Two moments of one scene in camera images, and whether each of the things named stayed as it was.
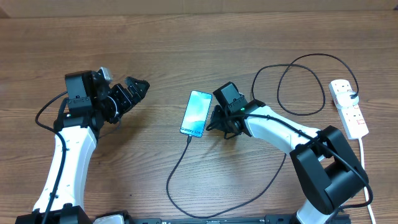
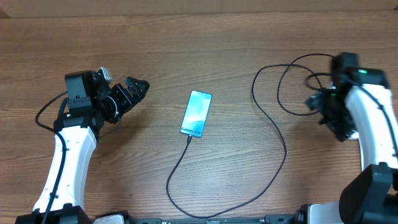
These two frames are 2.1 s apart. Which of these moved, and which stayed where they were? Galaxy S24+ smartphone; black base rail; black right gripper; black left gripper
Moved: black right gripper
Stayed: black base rail; Galaxy S24+ smartphone; black left gripper
